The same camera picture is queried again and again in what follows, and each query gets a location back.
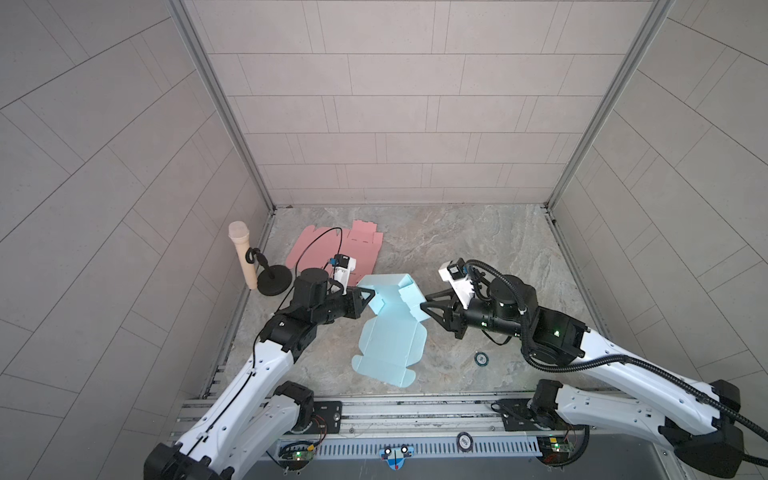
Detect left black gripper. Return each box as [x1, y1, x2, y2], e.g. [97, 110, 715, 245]
[307, 286, 376, 328]

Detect light blue paper box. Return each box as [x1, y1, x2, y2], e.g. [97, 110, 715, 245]
[352, 274, 429, 388]

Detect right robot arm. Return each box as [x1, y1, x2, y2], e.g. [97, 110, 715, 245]
[420, 275, 746, 478]

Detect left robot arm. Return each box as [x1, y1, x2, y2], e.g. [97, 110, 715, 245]
[143, 268, 376, 479]

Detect pink flat paper box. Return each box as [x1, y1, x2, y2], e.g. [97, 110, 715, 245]
[285, 220, 383, 286]

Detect blue poker chip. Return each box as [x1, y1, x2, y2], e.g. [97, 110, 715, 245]
[474, 352, 489, 367]

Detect black round microphone stand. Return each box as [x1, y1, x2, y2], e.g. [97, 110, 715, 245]
[244, 247, 293, 297]

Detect beige wooden microphone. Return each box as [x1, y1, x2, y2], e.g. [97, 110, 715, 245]
[228, 221, 257, 290]

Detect round black white badge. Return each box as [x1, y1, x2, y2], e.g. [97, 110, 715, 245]
[456, 432, 474, 453]

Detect blue sticker with eyes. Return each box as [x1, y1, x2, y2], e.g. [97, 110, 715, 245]
[379, 444, 414, 471]

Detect left green circuit board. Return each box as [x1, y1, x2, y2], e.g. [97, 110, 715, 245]
[279, 441, 317, 467]

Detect green circuit board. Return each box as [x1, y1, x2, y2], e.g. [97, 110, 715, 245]
[279, 441, 317, 467]
[536, 436, 574, 464]

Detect right green circuit board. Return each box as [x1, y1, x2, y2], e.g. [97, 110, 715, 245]
[536, 436, 574, 464]

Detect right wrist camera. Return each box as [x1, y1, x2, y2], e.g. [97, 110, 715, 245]
[438, 258, 476, 309]

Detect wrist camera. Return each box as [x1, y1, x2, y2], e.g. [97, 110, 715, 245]
[330, 254, 356, 294]
[438, 258, 476, 309]

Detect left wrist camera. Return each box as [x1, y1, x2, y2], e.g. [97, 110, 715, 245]
[330, 254, 356, 294]

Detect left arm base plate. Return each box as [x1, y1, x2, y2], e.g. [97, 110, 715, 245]
[287, 401, 343, 436]

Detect aluminium mounting rail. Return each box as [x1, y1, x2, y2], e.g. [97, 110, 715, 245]
[241, 384, 670, 447]

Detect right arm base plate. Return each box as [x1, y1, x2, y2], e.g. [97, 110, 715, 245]
[491, 399, 585, 432]

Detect black corrugated cable conduit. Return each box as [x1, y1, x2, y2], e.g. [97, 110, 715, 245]
[465, 259, 768, 469]

